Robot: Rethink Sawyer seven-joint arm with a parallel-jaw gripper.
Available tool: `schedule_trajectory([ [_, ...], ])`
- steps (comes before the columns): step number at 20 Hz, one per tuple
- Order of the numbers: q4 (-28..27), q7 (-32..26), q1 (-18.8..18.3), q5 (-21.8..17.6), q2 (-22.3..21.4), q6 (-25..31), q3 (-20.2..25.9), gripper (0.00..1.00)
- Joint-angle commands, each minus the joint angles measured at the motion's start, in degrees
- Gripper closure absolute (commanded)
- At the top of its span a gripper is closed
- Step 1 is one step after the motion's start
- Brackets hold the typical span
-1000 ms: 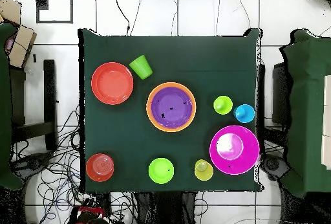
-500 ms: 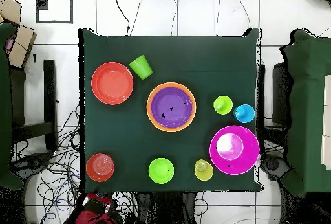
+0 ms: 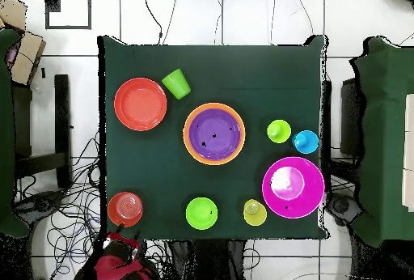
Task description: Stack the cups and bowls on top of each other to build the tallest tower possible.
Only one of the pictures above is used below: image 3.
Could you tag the black stand base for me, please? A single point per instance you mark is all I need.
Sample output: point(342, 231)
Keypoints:
point(341, 205)
point(42, 204)

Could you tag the wide red-orange bowl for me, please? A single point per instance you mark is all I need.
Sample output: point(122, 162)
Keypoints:
point(140, 104)

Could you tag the dark green tablecloth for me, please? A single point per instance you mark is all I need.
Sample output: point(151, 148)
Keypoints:
point(242, 76)

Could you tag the white box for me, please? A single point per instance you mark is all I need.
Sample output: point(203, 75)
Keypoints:
point(409, 150)

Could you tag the purple bowl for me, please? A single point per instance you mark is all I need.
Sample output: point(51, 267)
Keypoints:
point(215, 134)

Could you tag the blue cup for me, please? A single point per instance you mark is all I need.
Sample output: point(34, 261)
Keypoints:
point(305, 141)

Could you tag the small orange bowl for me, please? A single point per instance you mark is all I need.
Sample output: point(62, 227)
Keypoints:
point(126, 208)

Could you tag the black chair frame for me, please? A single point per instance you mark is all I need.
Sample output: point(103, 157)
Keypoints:
point(61, 124)

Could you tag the yellow cup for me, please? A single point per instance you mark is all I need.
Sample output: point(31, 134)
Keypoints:
point(255, 212)

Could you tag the small green bowl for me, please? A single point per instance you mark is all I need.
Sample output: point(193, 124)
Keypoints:
point(201, 213)

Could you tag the large pink bowl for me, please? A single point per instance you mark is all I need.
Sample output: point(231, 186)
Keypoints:
point(293, 187)

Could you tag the lime green cup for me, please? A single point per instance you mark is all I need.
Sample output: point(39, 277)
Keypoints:
point(278, 131)

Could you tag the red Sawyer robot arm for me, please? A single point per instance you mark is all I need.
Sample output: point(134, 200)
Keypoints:
point(123, 270)

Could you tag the cardboard box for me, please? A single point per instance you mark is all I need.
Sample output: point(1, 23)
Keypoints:
point(11, 11)
point(27, 58)

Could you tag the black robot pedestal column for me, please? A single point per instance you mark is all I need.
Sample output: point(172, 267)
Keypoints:
point(210, 260)

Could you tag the green cloth covered table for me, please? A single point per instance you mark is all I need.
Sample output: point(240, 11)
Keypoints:
point(5, 131)
point(385, 131)

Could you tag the large orange bowl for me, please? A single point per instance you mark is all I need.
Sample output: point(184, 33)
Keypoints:
point(186, 137)

